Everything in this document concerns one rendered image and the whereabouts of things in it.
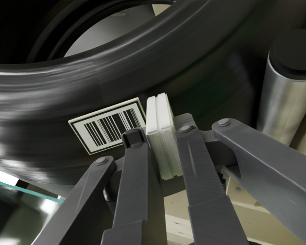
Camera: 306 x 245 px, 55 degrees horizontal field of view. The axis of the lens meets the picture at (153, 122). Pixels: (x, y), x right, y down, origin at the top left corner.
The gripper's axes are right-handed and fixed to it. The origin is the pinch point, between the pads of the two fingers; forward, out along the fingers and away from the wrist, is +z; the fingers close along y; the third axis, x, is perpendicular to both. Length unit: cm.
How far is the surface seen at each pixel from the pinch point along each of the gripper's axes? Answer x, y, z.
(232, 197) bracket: -26.3, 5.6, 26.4
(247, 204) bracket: -27.7, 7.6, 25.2
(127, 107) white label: 0.9, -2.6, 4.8
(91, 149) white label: -2.0, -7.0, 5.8
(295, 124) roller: -7.4, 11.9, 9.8
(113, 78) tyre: 3.1, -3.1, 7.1
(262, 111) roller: -5.3, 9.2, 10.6
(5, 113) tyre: 3.1, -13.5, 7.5
